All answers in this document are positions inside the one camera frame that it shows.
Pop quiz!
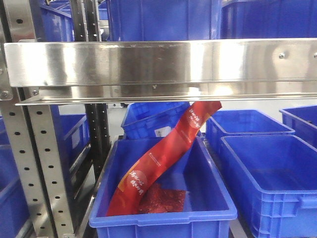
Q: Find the dark blue bin upper right shelf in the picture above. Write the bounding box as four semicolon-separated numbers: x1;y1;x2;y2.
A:
221;0;317;39

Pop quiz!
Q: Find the tilted blue bin with label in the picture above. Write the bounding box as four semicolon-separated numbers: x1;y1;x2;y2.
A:
121;102;190;139

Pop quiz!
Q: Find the blue bin with red packets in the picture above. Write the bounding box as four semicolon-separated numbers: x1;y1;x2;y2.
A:
89;137;237;238

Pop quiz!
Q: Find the perforated steel shelf upright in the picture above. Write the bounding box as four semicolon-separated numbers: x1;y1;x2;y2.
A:
0;0;77;238

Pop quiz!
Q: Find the blue bin front right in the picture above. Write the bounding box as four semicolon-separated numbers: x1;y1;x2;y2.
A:
220;135;317;238

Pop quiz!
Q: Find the blue bin far right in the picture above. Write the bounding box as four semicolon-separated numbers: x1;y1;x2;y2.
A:
279;105;317;148

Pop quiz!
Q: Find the dark blue bin upper middle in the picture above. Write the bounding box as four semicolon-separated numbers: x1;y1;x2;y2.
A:
107;0;222;41

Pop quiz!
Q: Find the blue bins left shelf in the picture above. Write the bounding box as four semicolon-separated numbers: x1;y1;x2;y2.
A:
0;114;90;238

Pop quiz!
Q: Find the long red snack packet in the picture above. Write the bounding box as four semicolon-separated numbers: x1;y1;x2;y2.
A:
106;101;222;216

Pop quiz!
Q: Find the black perforated shelf upright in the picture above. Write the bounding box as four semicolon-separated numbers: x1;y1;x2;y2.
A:
70;0;111;179

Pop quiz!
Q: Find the flat red snack packet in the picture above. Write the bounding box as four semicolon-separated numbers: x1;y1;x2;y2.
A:
138;183;186;214

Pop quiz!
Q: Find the blue bin behind right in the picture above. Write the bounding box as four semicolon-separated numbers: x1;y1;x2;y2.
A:
205;110;295;153

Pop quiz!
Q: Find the right shelf steel front rail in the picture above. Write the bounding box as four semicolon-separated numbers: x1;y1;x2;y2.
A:
4;38;317;106

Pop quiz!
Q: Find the blue bin upper left background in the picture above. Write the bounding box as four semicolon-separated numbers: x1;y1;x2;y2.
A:
39;0;74;42

